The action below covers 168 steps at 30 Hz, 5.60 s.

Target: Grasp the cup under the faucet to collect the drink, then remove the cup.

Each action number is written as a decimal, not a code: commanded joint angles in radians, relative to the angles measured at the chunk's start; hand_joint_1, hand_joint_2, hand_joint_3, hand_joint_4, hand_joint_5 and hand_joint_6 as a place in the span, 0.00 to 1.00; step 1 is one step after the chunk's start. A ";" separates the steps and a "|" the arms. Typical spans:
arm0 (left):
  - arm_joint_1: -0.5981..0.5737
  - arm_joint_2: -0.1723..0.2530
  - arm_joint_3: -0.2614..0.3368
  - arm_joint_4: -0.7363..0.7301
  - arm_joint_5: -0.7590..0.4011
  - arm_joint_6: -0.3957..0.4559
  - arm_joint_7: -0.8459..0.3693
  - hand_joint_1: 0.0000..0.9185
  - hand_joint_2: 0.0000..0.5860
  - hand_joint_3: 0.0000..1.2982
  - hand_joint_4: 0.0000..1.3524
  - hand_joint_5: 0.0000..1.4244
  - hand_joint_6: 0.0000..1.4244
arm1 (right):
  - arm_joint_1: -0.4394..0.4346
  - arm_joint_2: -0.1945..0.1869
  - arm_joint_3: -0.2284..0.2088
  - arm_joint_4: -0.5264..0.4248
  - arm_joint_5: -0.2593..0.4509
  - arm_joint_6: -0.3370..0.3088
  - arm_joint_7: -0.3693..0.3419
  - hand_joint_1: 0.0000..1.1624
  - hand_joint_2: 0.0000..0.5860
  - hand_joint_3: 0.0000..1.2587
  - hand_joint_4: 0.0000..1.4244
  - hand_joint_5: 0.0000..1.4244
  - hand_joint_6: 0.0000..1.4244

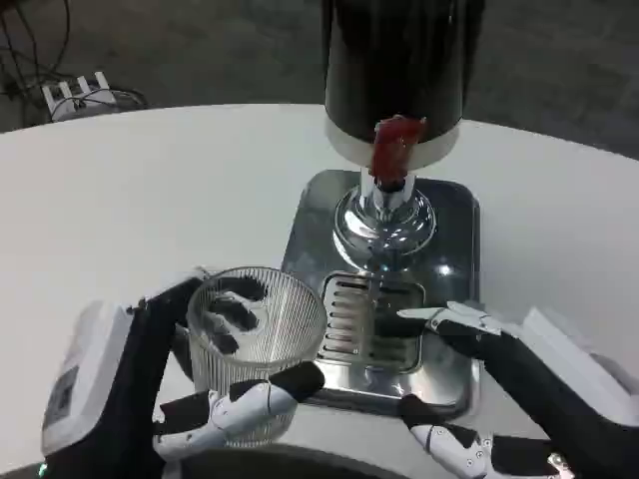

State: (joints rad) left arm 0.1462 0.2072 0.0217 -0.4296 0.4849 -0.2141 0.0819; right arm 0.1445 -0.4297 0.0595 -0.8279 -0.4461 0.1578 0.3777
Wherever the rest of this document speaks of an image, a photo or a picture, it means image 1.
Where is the red dispenser tap lever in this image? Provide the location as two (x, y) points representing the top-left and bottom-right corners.
(371, 114), (427, 182)

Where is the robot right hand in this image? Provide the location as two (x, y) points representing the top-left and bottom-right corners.
(396, 300), (639, 479)

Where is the dark grey robot torso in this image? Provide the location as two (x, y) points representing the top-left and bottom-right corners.
(169, 445), (418, 479)

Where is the black drink dispenser chrome stand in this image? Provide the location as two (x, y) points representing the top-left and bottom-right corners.
(319, 0), (486, 273)

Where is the white router with antennas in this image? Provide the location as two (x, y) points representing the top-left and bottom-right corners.
(40, 71), (124, 124)

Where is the steel drip tray with grid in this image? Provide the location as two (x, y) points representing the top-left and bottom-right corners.
(278, 168), (484, 416)

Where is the clear ribbed glass cup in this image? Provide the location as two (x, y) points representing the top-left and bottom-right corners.
(185, 266), (328, 448)

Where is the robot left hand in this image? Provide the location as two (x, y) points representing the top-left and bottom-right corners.
(37, 266), (326, 479)

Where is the black cable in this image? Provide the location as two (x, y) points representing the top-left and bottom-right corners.
(112, 88), (150, 109)
(0, 0), (72, 104)

